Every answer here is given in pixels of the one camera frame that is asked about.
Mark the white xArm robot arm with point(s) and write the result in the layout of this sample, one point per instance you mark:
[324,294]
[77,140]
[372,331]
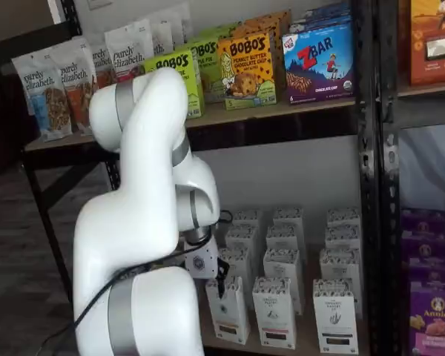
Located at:
[133,185]

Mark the white tea box yellow strip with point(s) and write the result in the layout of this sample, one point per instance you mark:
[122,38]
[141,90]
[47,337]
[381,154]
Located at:
[241,267]
[228,319]
[244,237]
[248,217]

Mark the black metal shelf rack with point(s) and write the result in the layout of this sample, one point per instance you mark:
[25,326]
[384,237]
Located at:
[389,222]
[282,126]

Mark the white tea box dark strip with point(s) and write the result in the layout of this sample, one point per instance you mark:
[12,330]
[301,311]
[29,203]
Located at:
[343,217]
[333,322]
[341,267]
[343,237]

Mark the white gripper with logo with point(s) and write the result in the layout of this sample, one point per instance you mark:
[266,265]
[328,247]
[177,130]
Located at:
[202,261]

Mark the blue Zbar box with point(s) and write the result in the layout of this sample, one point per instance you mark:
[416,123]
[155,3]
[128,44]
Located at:
[319,21]
[319,66]
[330,10]

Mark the orange snack box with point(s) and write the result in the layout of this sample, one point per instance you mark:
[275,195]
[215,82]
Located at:
[422,55]

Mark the purple Annie's snack box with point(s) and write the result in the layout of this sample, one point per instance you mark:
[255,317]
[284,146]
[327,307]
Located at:
[422,220]
[424,243]
[430,270]
[434,319]

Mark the blue purely elizabeth granola bag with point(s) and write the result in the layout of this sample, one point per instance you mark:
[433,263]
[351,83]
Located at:
[41,100]

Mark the white tea box pink strip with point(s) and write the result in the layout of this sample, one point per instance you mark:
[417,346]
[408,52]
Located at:
[274,319]
[285,237]
[283,267]
[288,217]

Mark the orange purely elizabeth granola bag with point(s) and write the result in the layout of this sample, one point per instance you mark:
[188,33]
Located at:
[102,63]
[78,96]

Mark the yellow Bobo's peanut butter box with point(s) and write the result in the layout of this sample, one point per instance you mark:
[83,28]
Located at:
[256,29]
[270,18]
[244,74]

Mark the green Bobo's apple pie box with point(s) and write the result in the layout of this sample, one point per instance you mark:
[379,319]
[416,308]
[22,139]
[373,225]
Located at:
[211,74]
[170,61]
[222,31]

